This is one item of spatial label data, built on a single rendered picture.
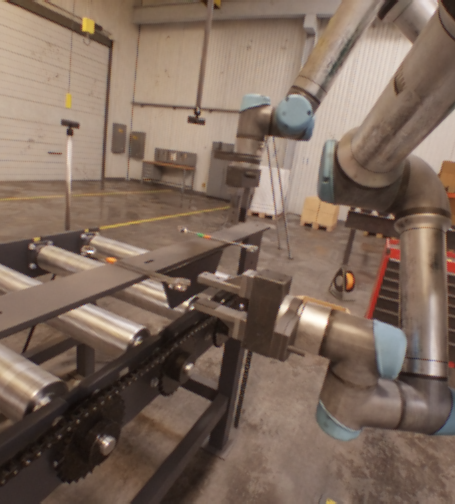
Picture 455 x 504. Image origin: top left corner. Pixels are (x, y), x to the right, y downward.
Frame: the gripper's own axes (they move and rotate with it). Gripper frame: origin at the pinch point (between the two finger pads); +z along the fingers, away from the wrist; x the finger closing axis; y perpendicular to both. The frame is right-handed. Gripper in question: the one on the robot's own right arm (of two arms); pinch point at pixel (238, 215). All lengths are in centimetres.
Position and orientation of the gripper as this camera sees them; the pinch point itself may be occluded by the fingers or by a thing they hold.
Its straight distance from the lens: 92.3
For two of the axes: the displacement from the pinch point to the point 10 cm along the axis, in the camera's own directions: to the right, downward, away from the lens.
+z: -1.4, 9.5, 2.7
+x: 4.3, -1.9, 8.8
